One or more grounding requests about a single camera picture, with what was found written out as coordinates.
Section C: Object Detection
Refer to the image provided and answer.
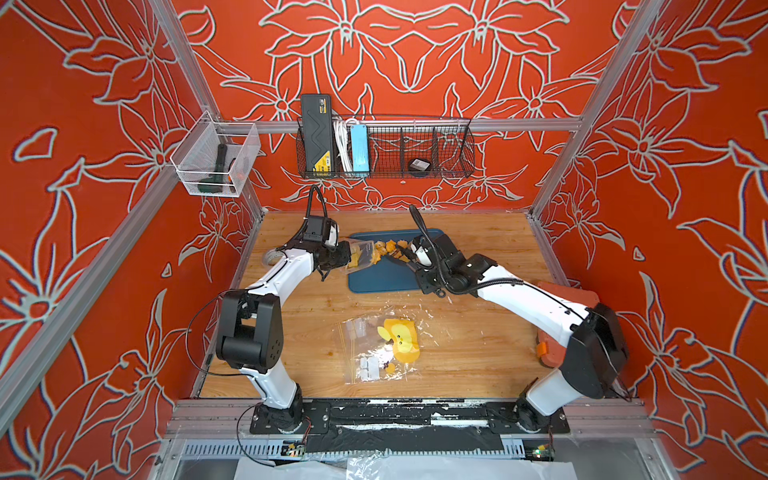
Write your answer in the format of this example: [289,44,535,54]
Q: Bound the black metal tongs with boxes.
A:
[386,245,423,272]

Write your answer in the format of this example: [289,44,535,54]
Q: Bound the clear resealable bag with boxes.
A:
[342,238,386,274]

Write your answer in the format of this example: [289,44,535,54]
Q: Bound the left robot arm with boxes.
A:
[215,186,351,432]

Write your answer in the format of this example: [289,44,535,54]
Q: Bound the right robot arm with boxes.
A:
[407,205,629,433]

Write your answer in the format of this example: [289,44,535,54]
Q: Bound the clear bag with yellow toys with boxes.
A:
[336,308,439,385]

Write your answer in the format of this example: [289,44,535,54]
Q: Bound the blue plastic tray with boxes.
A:
[347,229,420,294]

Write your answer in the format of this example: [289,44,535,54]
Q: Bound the clear tape roll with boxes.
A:
[261,249,285,268]

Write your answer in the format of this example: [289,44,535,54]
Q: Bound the light blue box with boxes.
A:
[350,124,370,176]

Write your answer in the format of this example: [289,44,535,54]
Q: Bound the orange tool case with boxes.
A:
[536,281,600,368]

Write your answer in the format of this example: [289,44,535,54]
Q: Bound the black box with yellow label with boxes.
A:
[300,94,337,178]

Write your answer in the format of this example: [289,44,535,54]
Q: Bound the clear acrylic bin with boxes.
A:
[171,111,261,198]

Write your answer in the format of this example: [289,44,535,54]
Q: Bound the black wire basket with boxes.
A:
[296,115,477,180]

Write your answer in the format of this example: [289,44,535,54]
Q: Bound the white cable bundle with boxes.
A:
[333,118,355,175]

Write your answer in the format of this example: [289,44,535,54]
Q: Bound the dark green screwdriver handle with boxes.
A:
[198,143,228,194]

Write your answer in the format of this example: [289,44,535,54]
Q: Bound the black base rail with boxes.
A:
[238,398,570,462]

